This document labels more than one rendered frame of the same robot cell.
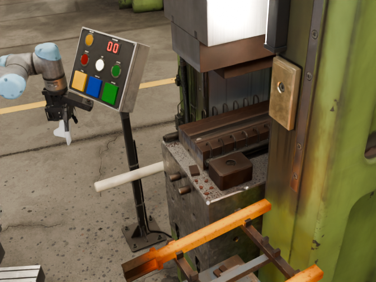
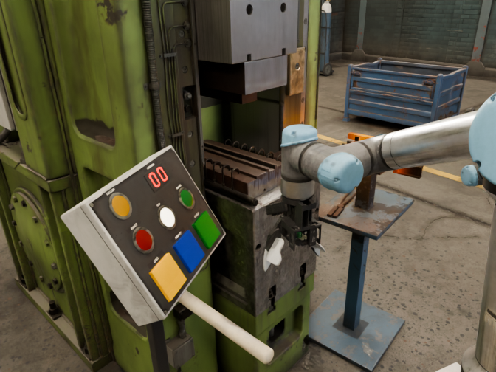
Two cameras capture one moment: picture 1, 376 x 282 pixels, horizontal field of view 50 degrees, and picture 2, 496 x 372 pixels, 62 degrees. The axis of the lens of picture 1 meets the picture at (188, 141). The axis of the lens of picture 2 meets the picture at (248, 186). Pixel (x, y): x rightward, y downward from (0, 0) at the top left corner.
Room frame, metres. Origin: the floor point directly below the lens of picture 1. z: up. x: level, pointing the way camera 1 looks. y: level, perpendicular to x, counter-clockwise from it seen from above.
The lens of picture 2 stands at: (1.72, 1.18, 1.55)
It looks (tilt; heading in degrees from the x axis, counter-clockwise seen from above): 25 degrees down; 247
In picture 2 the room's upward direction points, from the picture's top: 1 degrees counter-clockwise
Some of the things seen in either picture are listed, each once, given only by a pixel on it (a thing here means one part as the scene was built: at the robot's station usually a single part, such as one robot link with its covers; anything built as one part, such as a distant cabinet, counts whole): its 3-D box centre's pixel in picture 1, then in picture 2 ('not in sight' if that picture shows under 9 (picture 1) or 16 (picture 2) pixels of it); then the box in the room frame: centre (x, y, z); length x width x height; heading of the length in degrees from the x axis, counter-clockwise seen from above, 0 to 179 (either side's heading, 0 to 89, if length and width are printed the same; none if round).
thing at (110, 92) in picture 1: (111, 93); (205, 229); (1.47, 0.30, 1.01); 0.07 x 0.05 x 0.07; 48
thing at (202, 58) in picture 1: (245, 32); (221, 67); (1.23, -0.20, 1.32); 0.42 x 0.20 x 0.10; 113
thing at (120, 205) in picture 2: (89, 40); (120, 206); (1.67, 0.39, 1.16); 0.05 x 0.03 x 0.04; 23
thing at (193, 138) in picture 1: (245, 123); (229, 154); (1.21, -0.21, 0.99); 0.42 x 0.05 x 0.01; 113
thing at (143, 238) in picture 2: (84, 59); (143, 240); (1.63, 0.42, 1.09); 0.05 x 0.03 x 0.04; 23
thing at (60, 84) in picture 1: (55, 82); (298, 185); (1.29, 0.45, 1.16); 0.08 x 0.08 x 0.05
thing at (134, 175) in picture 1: (142, 172); (216, 319); (1.43, 0.21, 0.62); 0.44 x 0.05 x 0.05; 113
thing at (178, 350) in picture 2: not in sight; (179, 349); (1.52, 0.03, 0.36); 0.09 x 0.07 x 0.12; 23
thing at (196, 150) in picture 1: (241, 128); (225, 165); (1.23, -0.20, 0.96); 0.42 x 0.20 x 0.09; 113
